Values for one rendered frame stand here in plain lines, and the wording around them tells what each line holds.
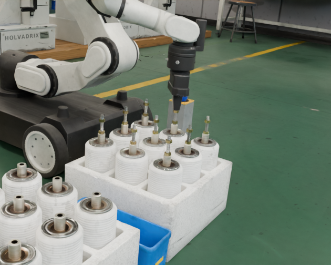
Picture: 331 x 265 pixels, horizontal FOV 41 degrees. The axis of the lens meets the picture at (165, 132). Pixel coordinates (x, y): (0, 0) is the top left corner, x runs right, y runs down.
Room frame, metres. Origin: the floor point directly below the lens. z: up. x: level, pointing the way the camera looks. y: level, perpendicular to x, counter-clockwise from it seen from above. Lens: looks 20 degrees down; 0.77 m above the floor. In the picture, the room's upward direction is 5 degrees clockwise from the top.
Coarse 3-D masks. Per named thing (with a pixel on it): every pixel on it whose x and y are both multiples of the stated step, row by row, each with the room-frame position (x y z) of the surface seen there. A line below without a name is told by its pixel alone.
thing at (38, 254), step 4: (36, 248) 0.72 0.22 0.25; (36, 252) 0.70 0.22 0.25; (36, 256) 0.69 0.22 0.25; (40, 256) 0.70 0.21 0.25; (36, 260) 0.68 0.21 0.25; (40, 260) 0.69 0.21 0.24; (28, 264) 0.66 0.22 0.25; (32, 264) 0.67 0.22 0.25; (36, 264) 0.67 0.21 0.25; (40, 264) 0.68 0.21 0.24
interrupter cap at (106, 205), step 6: (84, 198) 0.91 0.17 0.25; (90, 198) 0.92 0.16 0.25; (102, 198) 0.92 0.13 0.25; (84, 204) 0.89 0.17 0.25; (90, 204) 0.89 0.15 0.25; (102, 204) 0.90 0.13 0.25; (108, 204) 0.90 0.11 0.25; (84, 210) 0.86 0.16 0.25; (90, 210) 0.86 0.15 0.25; (96, 210) 0.86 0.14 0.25; (102, 210) 0.87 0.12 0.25; (108, 210) 0.87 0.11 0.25
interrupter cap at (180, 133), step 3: (165, 129) 1.43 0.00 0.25; (168, 129) 1.43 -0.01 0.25; (177, 129) 1.44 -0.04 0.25; (180, 129) 1.44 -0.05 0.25; (165, 132) 1.40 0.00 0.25; (168, 132) 1.40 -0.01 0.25; (177, 132) 1.42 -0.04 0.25; (180, 132) 1.41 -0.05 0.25; (183, 132) 1.41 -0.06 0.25; (171, 135) 1.38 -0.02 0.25; (174, 135) 1.38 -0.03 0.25; (177, 135) 1.39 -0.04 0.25; (180, 135) 1.38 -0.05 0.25; (183, 135) 1.39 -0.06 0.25
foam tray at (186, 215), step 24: (72, 168) 1.22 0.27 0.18; (216, 168) 1.31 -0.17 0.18; (120, 192) 1.13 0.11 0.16; (144, 192) 1.11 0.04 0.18; (192, 192) 1.14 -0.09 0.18; (216, 192) 1.29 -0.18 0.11; (144, 216) 1.09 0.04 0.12; (168, 216) 1.05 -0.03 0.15; (192, 216) 1.15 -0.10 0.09; (216, 216) 1.32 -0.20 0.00
